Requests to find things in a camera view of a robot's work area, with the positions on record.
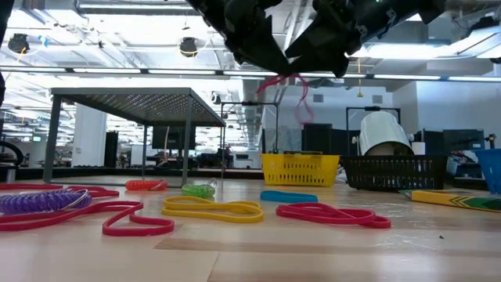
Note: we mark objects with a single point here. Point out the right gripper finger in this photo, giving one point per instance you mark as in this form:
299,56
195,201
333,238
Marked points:
325,66
313,49

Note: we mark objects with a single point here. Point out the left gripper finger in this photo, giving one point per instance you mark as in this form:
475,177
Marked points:
272,51
246,51

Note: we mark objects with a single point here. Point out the red rubber band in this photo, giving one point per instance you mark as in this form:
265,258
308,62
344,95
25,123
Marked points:
375,224
137,232
35,187
102,192
305,92

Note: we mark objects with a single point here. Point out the blue rubber band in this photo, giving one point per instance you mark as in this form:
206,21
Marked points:
287,197

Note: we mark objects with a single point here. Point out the yellow rubber band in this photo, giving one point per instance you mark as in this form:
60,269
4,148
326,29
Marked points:
215,218

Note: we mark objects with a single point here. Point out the yellow green crayon box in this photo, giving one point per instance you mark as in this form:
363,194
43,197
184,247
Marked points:
450,200

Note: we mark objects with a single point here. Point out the white desk lamp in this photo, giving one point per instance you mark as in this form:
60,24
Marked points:
381,129

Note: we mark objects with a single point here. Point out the black ceiling spotlight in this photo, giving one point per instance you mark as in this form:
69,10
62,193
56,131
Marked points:
18,43
188,46

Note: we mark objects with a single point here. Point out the black cabinet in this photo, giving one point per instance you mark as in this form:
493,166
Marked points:
317,139

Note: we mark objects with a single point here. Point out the long ceiling light strip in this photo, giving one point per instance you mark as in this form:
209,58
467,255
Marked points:
176,72

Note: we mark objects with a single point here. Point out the yellow plastic basket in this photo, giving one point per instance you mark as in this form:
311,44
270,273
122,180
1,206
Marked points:
299,170

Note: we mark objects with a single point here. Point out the black monitor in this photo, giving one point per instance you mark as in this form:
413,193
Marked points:
172,138
463,141

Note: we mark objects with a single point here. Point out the grey perforated metal shelf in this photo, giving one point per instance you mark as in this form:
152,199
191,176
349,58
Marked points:
137,103

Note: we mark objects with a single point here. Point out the black plastic basket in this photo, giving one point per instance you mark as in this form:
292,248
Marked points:
391,172

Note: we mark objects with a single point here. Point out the white cylinder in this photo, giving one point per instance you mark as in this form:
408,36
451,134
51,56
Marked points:
419,149

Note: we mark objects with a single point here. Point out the white pillar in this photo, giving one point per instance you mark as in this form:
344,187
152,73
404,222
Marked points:
89,137

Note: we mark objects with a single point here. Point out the blue plastic basket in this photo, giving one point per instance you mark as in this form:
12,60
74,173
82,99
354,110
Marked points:
491,168

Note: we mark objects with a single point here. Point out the black frame stand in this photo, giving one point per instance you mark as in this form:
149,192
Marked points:
372,108
250,104

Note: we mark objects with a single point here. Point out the silver ventilation duct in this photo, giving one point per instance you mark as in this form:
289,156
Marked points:
250,117

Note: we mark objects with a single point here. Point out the small black tripod camera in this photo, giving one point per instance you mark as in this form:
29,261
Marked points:
491,138

